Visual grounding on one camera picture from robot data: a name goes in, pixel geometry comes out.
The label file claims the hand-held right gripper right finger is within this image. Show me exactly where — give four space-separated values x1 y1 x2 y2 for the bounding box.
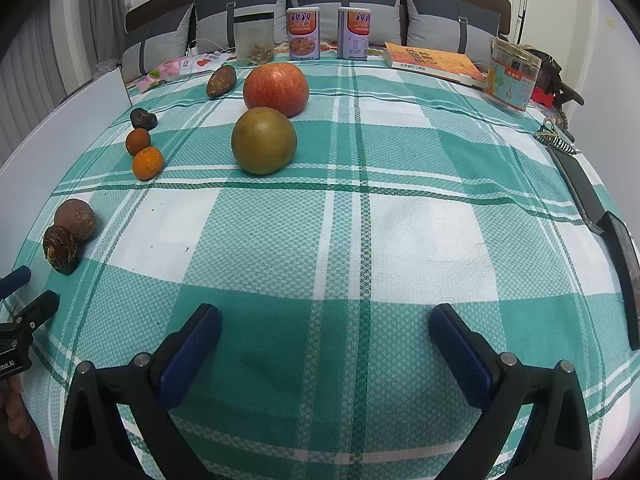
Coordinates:
428 303 593 480

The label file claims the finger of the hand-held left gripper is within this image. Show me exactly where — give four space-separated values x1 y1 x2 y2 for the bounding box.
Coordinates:
0 266 32 301
11 290 61 334

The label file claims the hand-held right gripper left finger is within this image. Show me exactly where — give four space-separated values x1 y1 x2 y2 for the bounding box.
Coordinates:
58 303 223 480

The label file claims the wrinkled brown passion fruit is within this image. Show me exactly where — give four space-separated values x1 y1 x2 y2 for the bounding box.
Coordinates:
42 225 80 275

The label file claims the smooth brown passion fruit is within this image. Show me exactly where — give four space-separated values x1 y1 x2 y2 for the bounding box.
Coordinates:
53 199 97 244

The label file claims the bright orange small tangerine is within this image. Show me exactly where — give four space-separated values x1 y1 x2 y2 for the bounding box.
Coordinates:
132 146 164 181

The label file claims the dark orange small tangerine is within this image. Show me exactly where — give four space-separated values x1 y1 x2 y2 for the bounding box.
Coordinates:
125 128 152 157

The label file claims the dark wrinkled small fruit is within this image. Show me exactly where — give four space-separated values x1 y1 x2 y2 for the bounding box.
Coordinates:
130 108 159 131

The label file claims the green round orange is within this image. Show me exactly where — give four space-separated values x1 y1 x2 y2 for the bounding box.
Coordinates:
231 106 298 176

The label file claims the brown oval avocado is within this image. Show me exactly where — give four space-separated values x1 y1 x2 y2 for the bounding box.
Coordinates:
206 64 237 98

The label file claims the red apple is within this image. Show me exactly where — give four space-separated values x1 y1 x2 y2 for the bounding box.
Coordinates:
243 62 310 119

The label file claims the person's left hand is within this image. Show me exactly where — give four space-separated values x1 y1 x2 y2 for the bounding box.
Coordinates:
0 376 30 442

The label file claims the green white plaid cloth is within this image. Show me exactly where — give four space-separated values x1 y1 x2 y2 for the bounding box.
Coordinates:
10 55 636 480

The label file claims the white board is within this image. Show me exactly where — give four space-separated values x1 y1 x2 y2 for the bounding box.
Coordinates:
0 66 133 183

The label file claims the grey curtain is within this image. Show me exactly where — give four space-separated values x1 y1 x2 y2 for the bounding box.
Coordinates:
0 0 128 111

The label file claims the zebra striped clip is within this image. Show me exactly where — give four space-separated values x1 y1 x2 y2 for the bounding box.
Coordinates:
535 117 581 156

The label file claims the pink floral packet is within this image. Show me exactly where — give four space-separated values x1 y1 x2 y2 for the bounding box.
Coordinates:
125 57 201 93

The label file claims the red box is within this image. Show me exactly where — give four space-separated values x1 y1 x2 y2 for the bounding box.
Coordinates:
530 85 558 109

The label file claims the pink snack packet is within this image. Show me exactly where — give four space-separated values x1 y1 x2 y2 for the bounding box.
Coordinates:
177 52 226 81

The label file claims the clear plastic labelled container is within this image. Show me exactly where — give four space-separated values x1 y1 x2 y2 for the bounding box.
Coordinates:
482 36 545 119

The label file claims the black bag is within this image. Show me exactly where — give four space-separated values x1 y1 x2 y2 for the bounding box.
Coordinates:
525 50 584 107

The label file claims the orange book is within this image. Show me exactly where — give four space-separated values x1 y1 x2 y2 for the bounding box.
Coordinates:
383 41 488 90

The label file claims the clear jar with black lid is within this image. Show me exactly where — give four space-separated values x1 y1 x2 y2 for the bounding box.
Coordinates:
233 9 276 67

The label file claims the white orange food tin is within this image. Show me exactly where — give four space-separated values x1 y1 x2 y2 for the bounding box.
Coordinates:
337 6 372 60
285 7 321 61

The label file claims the white cable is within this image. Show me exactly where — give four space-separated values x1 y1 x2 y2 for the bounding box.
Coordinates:
187 40 238 78

